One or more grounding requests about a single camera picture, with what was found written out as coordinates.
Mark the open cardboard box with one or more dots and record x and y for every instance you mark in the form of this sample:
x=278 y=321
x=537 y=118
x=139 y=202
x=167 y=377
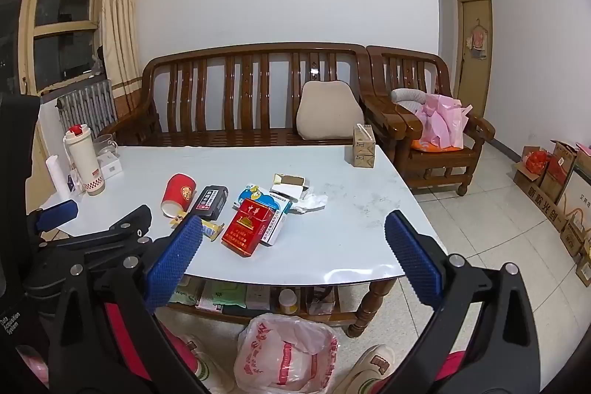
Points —
x=521 y=179

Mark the white carton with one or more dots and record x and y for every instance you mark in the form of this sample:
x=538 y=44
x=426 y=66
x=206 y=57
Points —
x=286 y=191

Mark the green wipes pack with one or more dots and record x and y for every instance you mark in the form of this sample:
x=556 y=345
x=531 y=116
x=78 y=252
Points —
x=221 y=295

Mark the small white box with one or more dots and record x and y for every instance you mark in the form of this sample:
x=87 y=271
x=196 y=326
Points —
x=110 y=167

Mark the clear plastic container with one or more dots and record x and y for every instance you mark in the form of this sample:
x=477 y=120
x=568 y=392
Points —
x=321 y=301

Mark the blue cartoon box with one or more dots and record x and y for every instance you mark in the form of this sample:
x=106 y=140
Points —
x=263 y=196

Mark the grey neck pillow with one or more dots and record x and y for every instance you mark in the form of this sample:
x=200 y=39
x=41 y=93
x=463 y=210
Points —
x=406 y=95

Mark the cream shoe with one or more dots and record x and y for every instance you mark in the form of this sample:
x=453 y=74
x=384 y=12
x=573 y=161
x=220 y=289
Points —
x=189 y=343
x=369 y=361

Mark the hanging pink clothes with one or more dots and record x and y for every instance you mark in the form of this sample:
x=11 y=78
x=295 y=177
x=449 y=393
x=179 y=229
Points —
x=478 y=41

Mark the yellow door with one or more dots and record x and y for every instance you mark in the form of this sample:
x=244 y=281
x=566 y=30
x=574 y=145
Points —
x=471 y=80

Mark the red cigarette carton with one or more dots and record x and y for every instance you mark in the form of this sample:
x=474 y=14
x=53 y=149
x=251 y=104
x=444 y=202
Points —
x=247 y=228

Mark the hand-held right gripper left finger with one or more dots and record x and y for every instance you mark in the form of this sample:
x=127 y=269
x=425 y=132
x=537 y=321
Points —
x=175 y=260

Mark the wooden coffee table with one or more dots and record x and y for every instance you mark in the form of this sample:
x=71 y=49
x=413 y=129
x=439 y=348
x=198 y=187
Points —
x=369 y=306

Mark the pink plastic bag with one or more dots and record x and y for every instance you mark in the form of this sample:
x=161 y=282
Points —
x=441 y=121

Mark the white thermos red lid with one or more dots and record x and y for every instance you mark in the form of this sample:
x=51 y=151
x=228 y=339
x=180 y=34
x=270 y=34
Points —
x=85 y=163

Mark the grey radiator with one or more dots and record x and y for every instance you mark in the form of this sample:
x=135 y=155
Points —
x=90 y=103

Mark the brown tissue box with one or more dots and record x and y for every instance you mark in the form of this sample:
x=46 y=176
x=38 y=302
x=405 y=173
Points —
x=364 y=149

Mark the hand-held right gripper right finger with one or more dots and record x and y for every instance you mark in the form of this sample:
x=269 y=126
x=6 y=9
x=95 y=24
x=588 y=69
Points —
x=413 y=258

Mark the white bottle yellow label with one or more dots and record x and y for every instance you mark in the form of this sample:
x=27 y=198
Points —
x=288 y=302

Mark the beige cushion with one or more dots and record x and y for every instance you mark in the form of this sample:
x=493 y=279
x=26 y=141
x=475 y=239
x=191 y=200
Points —
x=330 y=112

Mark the red paper cup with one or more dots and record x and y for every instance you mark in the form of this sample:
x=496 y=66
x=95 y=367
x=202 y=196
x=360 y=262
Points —
x=180 y=191

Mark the white red printed plastic bag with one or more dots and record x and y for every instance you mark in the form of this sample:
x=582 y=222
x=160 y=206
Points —
x=277 y=357

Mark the glass mug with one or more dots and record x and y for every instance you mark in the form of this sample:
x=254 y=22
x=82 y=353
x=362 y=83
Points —
x=104 y=143

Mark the tall brown cardboard box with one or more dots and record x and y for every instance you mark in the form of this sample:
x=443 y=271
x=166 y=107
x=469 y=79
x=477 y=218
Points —
x=556 y=172

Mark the beige curtain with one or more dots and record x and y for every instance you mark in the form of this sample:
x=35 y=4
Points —
x=117 y=6

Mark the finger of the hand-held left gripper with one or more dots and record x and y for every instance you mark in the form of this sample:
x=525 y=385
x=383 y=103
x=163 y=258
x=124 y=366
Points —
x=57 y=215
x=120 y=224

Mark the white paper roll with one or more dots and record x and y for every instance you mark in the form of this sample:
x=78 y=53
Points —
x=56 y=177

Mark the white appliance box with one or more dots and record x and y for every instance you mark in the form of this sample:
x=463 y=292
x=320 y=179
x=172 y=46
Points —
x=257 y=297

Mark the orange bag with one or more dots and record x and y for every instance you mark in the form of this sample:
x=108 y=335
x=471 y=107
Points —
x=425 y=144

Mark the wooden sofa bench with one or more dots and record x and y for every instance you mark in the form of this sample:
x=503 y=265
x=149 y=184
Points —
x=240 y=52

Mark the wooden armchair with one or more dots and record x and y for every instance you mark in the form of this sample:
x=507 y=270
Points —
x=397 y=52

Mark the white tissue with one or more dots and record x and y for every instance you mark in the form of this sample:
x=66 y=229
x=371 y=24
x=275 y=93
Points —
x=309 y=202

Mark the large printed cardboard box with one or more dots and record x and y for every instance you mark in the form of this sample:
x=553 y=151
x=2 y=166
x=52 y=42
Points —
x=579 y=195

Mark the yellow snack box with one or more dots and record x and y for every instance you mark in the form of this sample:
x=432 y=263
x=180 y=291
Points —
x=213 y=231

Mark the black cardboard box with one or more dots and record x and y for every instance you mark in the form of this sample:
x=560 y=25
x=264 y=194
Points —
x=210 y=202

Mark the white baby wipes pack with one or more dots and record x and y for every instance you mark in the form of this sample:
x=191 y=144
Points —
x=184 y=295

